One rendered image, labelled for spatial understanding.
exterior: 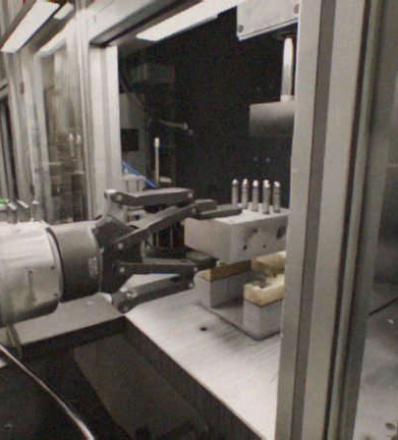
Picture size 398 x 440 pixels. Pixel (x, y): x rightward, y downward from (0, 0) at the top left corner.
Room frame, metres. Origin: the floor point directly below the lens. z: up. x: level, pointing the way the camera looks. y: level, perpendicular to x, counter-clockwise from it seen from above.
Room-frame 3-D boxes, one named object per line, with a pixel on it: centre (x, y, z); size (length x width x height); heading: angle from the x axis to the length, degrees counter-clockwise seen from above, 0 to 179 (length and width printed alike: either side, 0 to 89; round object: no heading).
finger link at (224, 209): (0.44, -0.02, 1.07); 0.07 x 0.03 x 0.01; 126
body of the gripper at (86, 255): (0.35, 0.10, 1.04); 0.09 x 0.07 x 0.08; 126
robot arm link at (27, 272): (0.31, 0.16, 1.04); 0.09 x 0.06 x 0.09; 36
